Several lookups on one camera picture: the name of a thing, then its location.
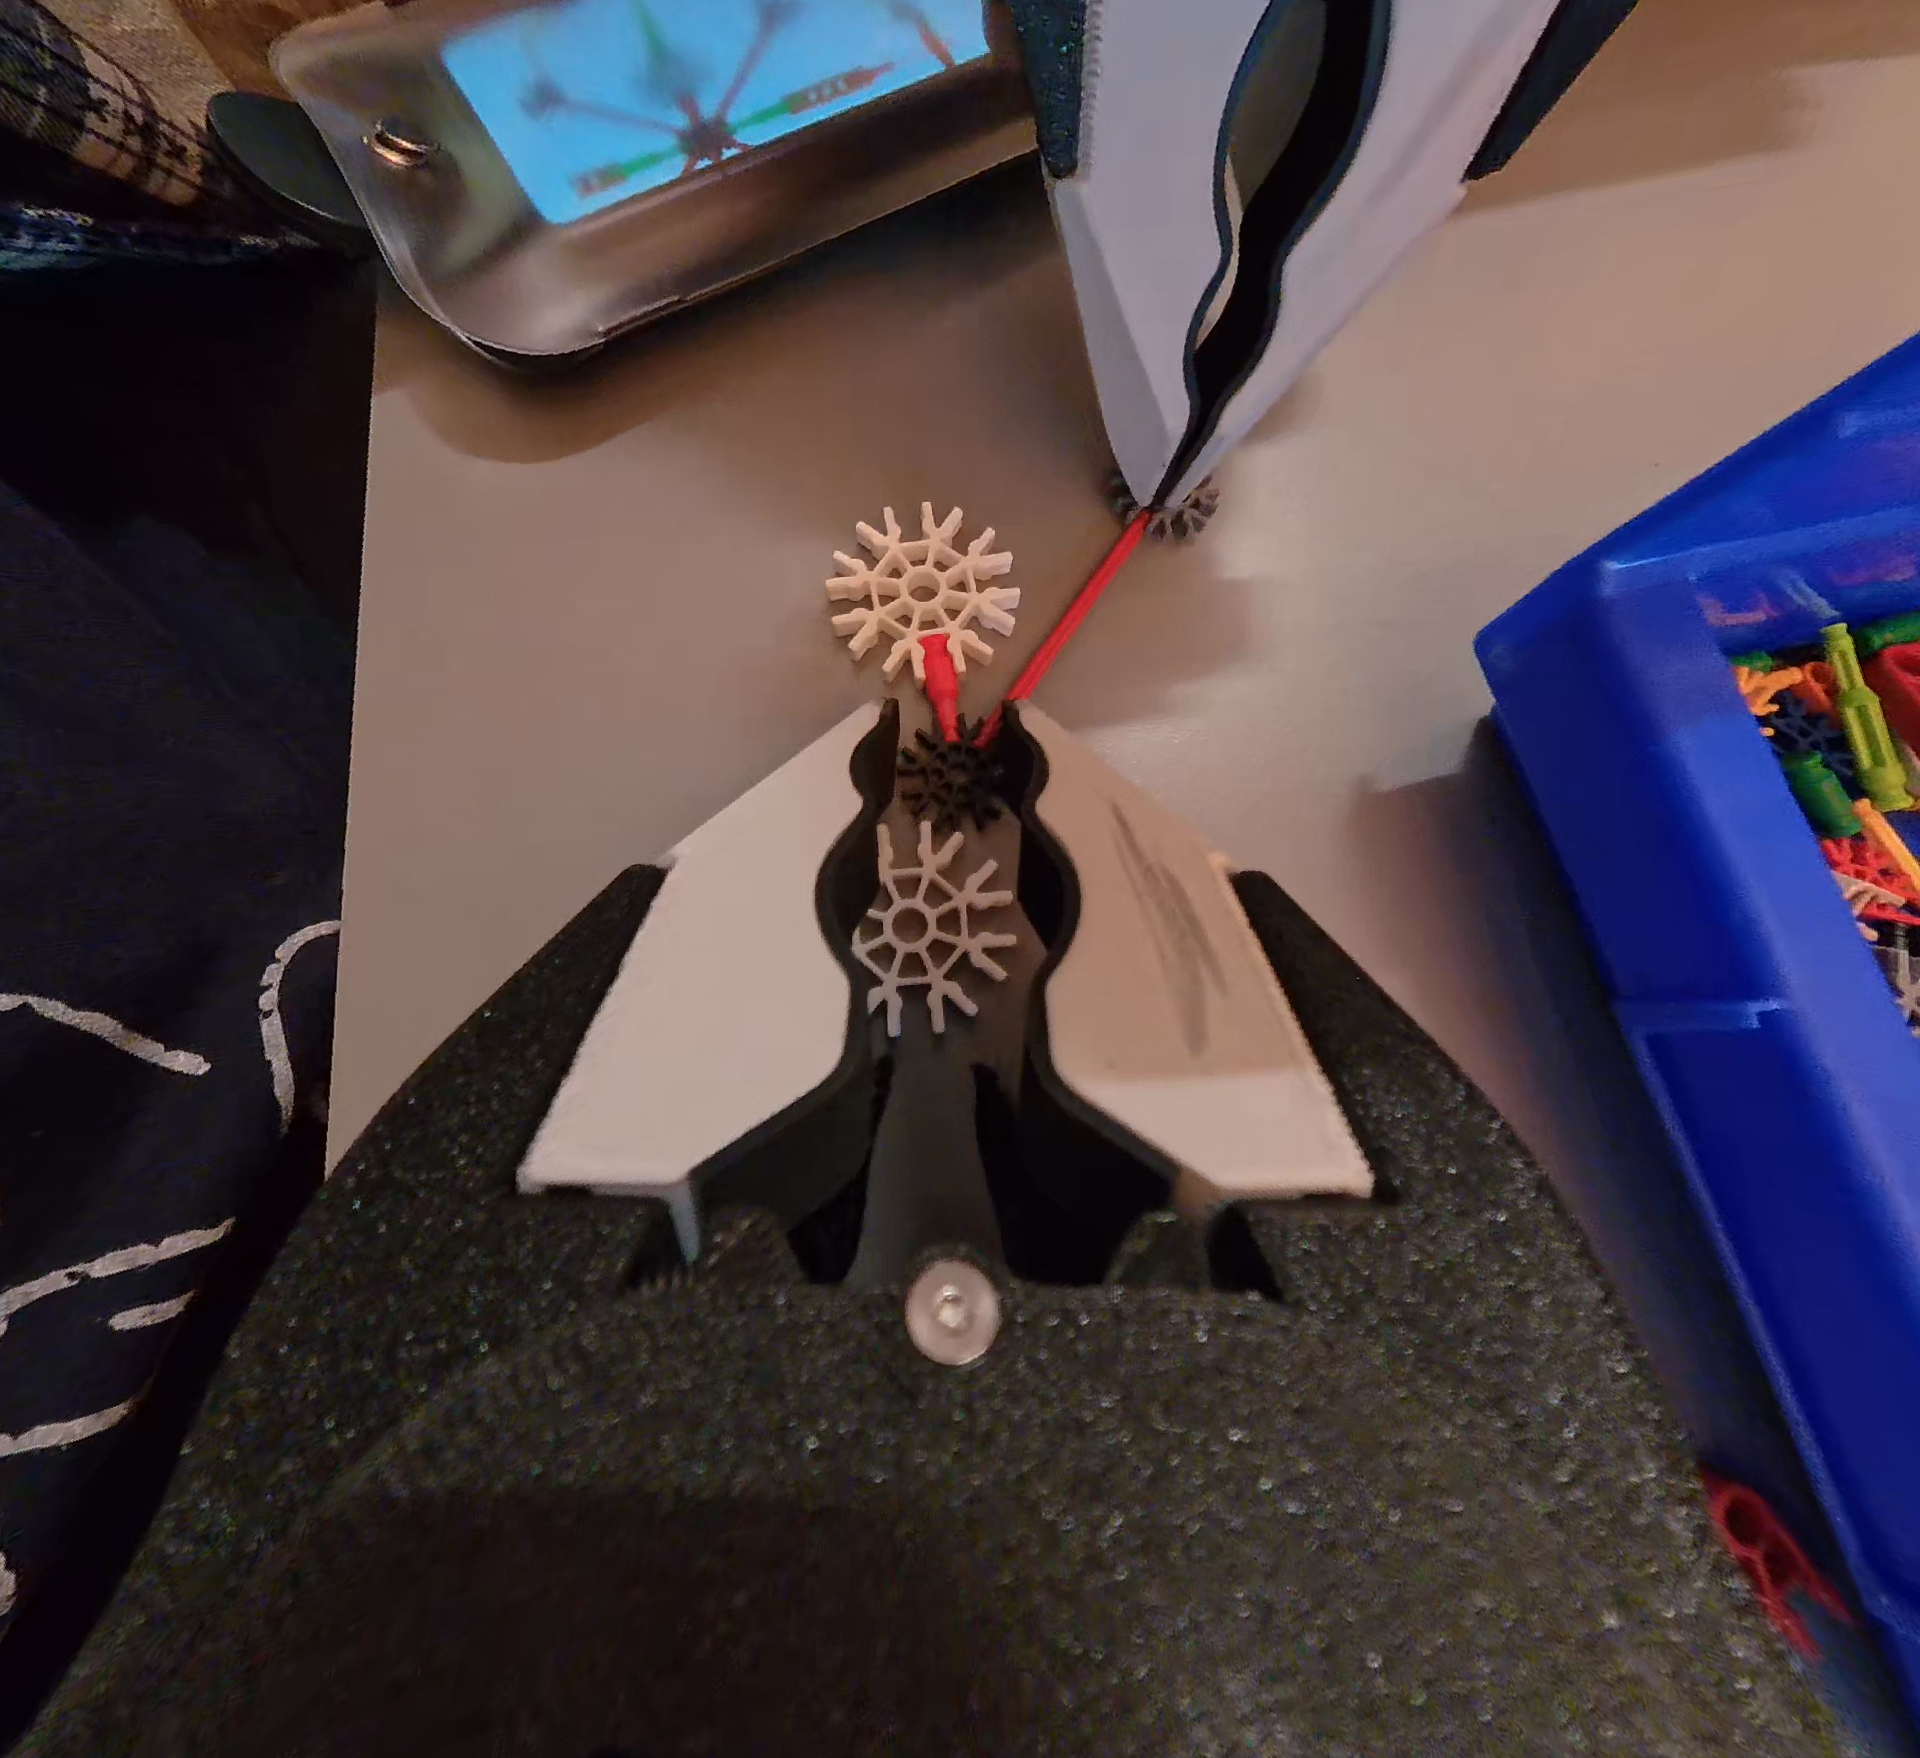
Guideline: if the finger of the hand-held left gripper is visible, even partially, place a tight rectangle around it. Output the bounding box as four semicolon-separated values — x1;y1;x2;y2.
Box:
1162;0;1652;511
1043;0;1337;507

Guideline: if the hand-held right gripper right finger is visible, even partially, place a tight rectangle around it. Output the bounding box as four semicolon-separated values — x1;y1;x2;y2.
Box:
1002;696;1379;1215

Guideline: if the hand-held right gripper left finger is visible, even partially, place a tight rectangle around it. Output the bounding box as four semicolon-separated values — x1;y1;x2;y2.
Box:
514;698;906;1260

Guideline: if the white snowflake connector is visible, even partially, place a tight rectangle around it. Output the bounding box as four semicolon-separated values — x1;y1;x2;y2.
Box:
825;503;1023;679
850;820;1023;1037

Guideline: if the black snowflake connector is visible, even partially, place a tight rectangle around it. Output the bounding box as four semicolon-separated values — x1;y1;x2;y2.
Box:
898;724;1010;833

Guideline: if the grey snowflake connector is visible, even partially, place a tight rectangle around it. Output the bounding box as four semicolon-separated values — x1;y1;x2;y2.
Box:
1107;468;1220;545

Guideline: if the long red rod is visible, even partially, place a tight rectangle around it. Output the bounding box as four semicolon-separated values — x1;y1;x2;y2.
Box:
1002;513;1154;713

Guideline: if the blue plastic storage bin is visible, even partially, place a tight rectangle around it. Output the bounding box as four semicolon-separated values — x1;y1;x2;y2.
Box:
1474;333;1920;1699

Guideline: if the pile of colourful construction pieces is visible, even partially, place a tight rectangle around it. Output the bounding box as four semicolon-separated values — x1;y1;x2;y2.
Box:
1725;620;1920;1032

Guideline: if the smartphone with lit screen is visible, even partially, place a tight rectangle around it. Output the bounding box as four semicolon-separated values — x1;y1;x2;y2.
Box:
435;0;998;235

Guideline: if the person's torso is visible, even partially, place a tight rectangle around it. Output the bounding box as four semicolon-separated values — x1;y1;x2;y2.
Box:
0;0;378;1758

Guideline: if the red connector piece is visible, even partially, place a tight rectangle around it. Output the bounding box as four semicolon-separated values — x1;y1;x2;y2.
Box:
1703;1474;1853;1661

